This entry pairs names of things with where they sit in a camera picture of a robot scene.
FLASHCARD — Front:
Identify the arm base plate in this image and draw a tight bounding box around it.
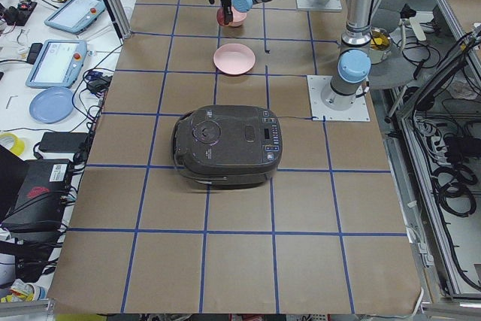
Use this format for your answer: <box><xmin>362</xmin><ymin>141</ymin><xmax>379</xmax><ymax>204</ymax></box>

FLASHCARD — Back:
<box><xmin>296</xmin><ymin>0</ymin><xmax>342</xmax><ymax>13</ymax></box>
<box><xmin>307</xmin><ymin>75</ymin><xmax>371</xmax><ymax>122</ymax></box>

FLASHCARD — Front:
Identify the teach pendant far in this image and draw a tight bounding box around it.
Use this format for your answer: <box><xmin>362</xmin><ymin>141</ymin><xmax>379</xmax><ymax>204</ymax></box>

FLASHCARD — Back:
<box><xmin>44</xmin><ymin>0</ymin><xmax>106</xmax><ymax>35</ymax></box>

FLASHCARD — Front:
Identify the pink plate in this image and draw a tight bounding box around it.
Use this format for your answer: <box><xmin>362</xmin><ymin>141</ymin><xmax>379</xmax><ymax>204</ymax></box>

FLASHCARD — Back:
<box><xmin>213</xmin><ymin>44</ymin><xmax>256</xmax><ymax>75</ymax></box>

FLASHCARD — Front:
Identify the black computer box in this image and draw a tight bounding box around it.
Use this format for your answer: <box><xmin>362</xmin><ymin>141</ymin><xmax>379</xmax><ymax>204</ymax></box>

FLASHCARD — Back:
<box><xmin>1</xmin><ymin>156</ymin><xmax>74</xmax><ymax>232</ymax></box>

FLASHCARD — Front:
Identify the dark grey rice cooker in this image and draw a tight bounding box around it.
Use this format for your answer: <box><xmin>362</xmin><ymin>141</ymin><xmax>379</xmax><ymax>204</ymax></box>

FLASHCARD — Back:
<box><xmin>171</xmin><ymin>104</ymin><xmax>283</xmax><ymax>187</ymax></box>

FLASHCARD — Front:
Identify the pink bowl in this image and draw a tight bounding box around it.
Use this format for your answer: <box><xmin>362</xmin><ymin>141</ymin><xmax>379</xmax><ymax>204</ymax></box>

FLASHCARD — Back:
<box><xmin>228</xmin><ymin>7</ymin><xmax>247</xmax><ymax>28</ymax></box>

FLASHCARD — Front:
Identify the teach pendant near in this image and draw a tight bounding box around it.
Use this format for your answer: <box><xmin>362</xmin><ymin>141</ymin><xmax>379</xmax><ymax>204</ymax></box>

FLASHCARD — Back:
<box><xmin>26</xmin><ymin>39</ymin><xmax>87</xmax><ymax>89</ymax></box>

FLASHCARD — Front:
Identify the red apple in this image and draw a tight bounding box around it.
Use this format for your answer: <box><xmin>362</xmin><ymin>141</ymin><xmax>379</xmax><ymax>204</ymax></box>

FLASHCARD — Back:
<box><xmin>216</xmin><ymin>8</ymin><xmax>229</xmax><ymax>27</ymax></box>

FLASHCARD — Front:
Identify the light blue plate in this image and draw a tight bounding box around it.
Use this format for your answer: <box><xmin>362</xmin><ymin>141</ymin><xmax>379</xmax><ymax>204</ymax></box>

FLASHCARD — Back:
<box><xmin>29</xmin><ymin>86</ymin><xmax>74</xmax><ymax>124</ymax></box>

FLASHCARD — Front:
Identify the teach pendant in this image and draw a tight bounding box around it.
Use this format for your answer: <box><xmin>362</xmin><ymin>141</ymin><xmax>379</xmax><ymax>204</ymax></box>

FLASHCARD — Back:
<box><xmin>26</xmin><ymin>39</ymin><xmax>87</xmax><ymax>89</ymax></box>
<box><xmin>44</xmin><ymin>0</ymin><xmax>106</xmax><ymax>35</ymax></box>

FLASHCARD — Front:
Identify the yellow tape roll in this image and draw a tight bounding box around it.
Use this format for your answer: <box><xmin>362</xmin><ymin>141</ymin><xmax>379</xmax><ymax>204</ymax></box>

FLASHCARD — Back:
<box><xmin>0</xmin><ymin>132</ymin><xmax>26</xmax><ymax>156</ymax></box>

